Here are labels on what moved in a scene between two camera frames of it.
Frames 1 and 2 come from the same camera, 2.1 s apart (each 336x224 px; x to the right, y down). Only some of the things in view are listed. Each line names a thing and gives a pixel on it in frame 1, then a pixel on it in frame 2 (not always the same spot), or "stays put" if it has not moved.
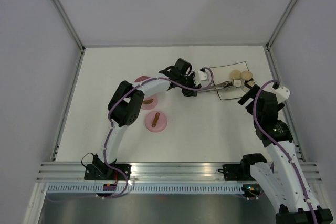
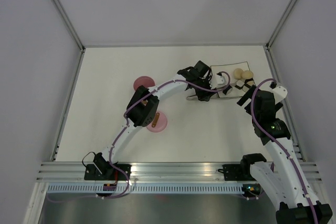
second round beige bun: x=246 y=75 stays put
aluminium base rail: x=158 y=171 stays put
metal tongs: x=224 y=86 → x=196 y=97
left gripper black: x=189 y=93 → x=205 y=96
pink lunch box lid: x=156 y=121 stays put
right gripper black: x=250 y=94 stays put
